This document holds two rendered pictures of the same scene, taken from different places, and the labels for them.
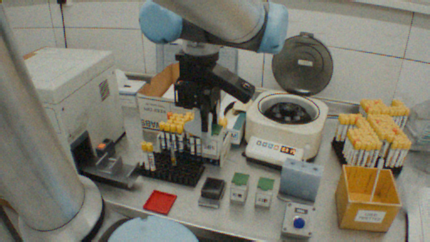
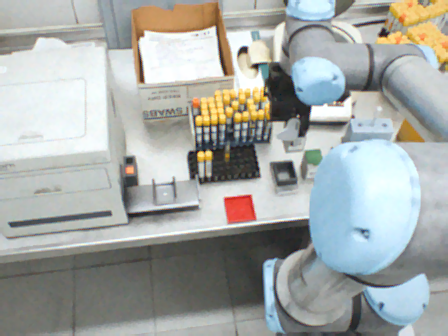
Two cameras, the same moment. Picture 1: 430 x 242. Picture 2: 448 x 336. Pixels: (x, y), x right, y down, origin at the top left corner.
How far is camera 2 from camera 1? 65 cm
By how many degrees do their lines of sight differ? 31
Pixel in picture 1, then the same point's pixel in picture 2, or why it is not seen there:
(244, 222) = not seen: hidden behind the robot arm
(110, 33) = not seen: outside the picture
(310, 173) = (382, 131)
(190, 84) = (288, 99)
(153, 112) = (162, 99)
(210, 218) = (298, 206)
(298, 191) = not seen: hidden behind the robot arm
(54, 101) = (107, 159)
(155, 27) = (321, 96)
